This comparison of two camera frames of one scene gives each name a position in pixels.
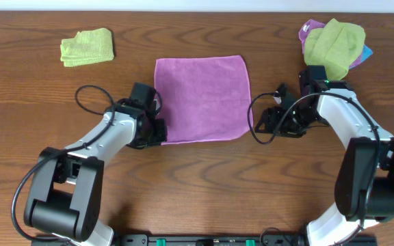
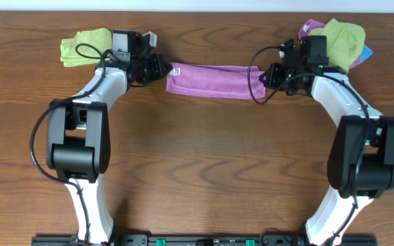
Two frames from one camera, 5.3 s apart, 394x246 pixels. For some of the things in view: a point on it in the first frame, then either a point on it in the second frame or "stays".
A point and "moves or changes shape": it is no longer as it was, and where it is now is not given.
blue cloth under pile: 366,51 stays
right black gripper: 274,115 to 272,80
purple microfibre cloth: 204,98 moves or changes shape
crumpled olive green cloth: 335,46 stays
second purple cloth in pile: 310,24 stays
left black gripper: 159,130 to 158,68
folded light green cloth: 87,46 stays
